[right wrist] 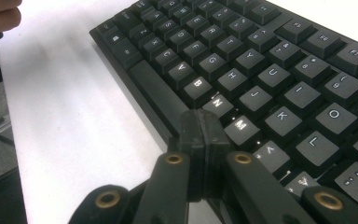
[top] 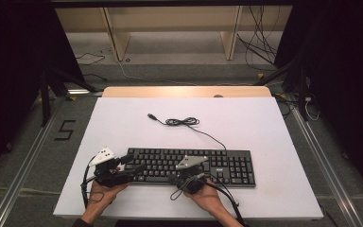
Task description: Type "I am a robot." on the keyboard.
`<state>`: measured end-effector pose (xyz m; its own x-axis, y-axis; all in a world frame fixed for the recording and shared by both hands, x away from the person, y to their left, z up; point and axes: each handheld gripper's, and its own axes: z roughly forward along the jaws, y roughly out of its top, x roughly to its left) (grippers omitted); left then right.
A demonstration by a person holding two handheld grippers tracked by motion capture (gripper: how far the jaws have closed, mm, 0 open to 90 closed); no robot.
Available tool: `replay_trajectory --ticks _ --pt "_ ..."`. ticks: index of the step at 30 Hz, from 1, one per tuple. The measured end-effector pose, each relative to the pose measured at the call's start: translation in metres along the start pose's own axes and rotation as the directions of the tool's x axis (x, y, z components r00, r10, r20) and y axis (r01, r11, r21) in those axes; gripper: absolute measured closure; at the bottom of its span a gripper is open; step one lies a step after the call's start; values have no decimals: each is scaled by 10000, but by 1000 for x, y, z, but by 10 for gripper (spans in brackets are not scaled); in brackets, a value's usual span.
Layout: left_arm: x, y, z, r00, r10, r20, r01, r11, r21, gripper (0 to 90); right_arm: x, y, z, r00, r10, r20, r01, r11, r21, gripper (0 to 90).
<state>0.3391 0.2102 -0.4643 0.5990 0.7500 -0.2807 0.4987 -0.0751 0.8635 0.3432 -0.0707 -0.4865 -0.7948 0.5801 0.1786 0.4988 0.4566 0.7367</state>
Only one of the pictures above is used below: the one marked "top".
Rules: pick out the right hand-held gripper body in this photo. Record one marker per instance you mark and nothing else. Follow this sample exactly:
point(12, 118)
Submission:
point(189, 181)

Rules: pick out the black computer keyboard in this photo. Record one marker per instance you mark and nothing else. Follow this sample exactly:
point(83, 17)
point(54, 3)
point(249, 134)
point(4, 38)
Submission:
point(233, 167)

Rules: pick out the person's left hand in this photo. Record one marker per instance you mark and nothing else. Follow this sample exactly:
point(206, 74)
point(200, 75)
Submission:
point(104, 194)

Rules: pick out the short aluminium rail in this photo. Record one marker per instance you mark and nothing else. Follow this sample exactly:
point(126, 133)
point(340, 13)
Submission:
point(85, 92)

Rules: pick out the long aluminium floor rail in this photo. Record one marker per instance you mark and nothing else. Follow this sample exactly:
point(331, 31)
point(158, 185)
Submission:
point(327, 170)
point(22, 176)

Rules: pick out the dark curtain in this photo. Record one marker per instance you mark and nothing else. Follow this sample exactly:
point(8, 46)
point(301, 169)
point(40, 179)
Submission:
point(343, 78)
point(9, 63)

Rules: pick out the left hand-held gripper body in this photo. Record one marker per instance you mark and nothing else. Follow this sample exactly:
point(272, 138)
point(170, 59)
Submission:
point(105, 157)

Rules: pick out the person's right hand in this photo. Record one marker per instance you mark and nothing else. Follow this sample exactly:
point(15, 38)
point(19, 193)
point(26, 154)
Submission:
point(206, 198)

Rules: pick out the light wooden bench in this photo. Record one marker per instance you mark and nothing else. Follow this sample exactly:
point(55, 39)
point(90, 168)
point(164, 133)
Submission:
point(170, 19)

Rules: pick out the black metal stand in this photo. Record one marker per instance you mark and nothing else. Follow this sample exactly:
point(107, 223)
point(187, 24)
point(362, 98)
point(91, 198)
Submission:
point(45, 101)
point(301, 88)

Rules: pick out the person's dark clothing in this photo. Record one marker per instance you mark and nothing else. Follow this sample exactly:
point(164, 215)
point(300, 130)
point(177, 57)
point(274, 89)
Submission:
point(170, 223)

